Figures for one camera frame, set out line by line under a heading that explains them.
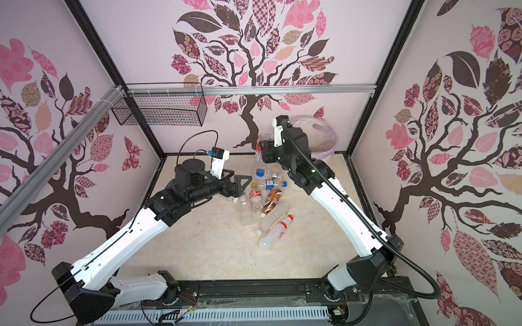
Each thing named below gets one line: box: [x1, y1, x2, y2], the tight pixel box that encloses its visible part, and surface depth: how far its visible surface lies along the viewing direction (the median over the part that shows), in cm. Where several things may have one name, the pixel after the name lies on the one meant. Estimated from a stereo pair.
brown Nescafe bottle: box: [260, 187, 283, 219], surface depth 97 cm
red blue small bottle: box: [255, 137, 263, 161], surface depth 69 cm
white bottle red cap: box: [258, 214, 295, 251], surface depth 86 cm
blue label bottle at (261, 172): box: [254, 167, 270, 178], surface depth 74 cm
